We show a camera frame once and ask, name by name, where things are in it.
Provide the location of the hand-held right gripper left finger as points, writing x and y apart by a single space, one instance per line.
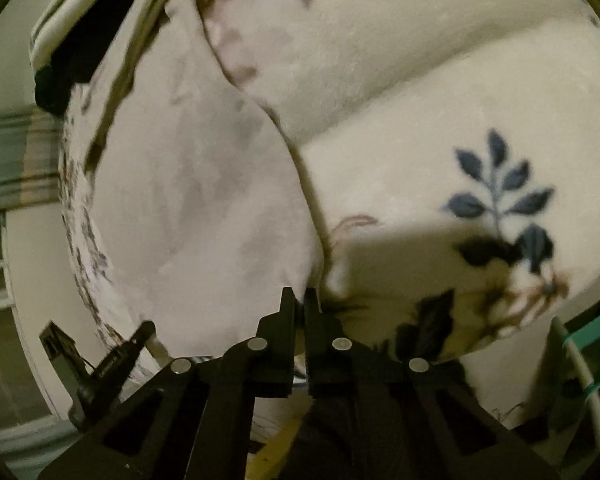
285 330

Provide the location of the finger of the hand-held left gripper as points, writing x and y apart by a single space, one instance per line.
120 360
65 360

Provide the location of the pale pink cloth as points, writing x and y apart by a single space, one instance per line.
190 200

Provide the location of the white floral blanket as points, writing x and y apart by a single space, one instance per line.
420 125

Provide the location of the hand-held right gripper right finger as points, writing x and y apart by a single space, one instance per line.
314 330

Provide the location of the yellow object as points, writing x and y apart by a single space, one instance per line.
275 450

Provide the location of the white striped cloth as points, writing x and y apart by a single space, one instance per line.
95 5

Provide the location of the green striped cloth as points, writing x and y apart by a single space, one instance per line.
15 160

